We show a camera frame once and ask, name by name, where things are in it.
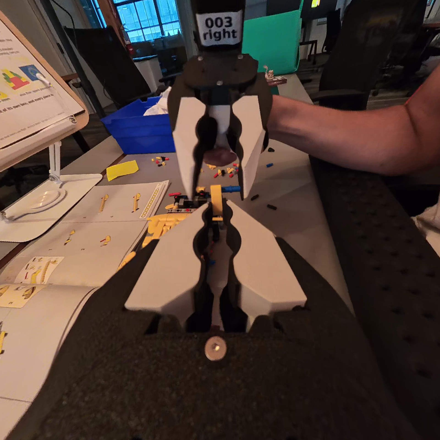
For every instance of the dark flat panel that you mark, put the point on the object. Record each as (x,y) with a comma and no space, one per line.
(110,68)

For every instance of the instruction booklet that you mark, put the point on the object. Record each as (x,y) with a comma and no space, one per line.
(86,240)

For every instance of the pile of small coloured pins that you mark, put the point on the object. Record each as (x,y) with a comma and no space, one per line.
(231,171)

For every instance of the brown pipe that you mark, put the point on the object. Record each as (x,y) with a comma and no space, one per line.
(110,17)

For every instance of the crumpled white paper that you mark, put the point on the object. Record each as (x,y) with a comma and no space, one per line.
(158,106)

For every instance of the white waste bin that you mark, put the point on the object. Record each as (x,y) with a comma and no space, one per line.
(147,74)

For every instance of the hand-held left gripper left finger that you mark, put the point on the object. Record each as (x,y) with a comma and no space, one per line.
(161,275)

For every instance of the person's right hand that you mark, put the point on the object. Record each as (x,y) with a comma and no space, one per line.
(220,156)

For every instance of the green sheet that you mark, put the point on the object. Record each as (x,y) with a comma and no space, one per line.
(271,41)

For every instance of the wall window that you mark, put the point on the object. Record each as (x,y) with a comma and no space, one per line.
(144,20)

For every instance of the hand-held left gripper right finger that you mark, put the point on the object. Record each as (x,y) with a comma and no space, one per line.
(268,275)

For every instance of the dark red flat box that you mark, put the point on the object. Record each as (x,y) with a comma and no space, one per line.
(278,81)

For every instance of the grey desk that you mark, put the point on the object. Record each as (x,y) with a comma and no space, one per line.
(292,220)

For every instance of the yellow paper sheet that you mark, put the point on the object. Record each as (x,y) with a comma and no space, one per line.
(122,170)

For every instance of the small tan figurine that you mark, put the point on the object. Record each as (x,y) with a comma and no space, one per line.
(270,73)

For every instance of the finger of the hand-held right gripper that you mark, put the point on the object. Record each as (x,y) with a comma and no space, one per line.
(185,137)
(252,137)

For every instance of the person's right forearm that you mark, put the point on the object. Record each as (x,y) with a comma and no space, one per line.
(343,130)

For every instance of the grey side table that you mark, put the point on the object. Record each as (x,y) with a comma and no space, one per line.
(292,89)

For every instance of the blue plastic bin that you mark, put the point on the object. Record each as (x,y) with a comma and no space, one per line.
(144,137)

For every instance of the white clipboard stand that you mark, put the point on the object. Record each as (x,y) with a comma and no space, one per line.
(79,192)

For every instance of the yellow toy car model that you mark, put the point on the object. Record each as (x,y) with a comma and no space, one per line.
(161,225)

